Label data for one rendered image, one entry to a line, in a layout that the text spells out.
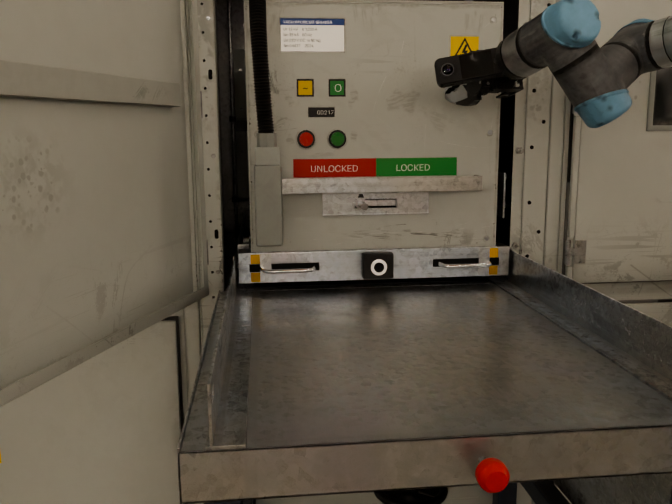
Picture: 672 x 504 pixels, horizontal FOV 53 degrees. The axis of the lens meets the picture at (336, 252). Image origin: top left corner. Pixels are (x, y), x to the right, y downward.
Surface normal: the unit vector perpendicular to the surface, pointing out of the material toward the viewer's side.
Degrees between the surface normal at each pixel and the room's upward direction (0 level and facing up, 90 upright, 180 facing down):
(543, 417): 0
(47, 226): 90
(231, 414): 0
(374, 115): 90
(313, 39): 90
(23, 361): 90
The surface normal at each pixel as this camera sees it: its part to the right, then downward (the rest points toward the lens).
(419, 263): 0.11, 0.18
